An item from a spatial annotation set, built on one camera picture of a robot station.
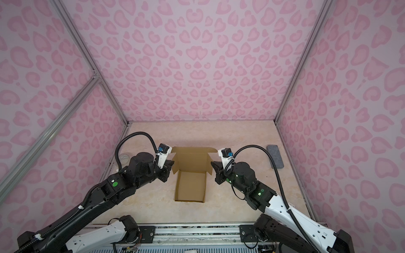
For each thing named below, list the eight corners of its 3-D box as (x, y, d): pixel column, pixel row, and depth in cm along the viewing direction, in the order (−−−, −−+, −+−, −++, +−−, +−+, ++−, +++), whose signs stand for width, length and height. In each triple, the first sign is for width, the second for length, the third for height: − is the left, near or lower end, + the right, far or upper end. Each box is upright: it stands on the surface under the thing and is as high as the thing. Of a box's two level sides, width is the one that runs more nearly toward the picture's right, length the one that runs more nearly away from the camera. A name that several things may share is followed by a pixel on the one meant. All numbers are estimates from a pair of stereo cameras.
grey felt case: (272, 169, 97) (274, 166, 94) (266, 148, 107) (267, 144, 104) (283, 169, 97) (285, 166, 94) (276, 148, 107) (277, 144, 104)
